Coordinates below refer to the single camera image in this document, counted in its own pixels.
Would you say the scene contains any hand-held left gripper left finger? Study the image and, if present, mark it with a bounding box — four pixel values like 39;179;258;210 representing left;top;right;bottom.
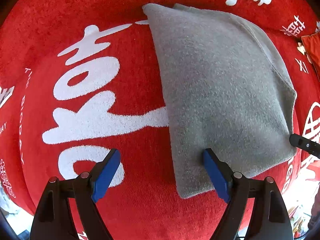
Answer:
29;149;122;240

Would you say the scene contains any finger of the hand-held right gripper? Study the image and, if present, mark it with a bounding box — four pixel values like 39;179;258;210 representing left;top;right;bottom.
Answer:
289;133;320;160

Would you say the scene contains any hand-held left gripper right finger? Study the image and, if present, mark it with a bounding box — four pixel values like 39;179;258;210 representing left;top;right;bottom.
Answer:
202;148;293;240

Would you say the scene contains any grey knit sweater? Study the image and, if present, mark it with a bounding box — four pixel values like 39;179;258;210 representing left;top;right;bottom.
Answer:
142;3;298;199

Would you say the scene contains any red printed sofa cover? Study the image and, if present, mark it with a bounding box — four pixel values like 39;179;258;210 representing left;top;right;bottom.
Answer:
0;0;320;240

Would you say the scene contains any red embroidered cushion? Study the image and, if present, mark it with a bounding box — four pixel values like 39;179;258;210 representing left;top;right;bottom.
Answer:
301;32;320;77

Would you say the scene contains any small white tag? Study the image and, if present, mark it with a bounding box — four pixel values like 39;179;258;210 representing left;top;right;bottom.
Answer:
296;41;307;55

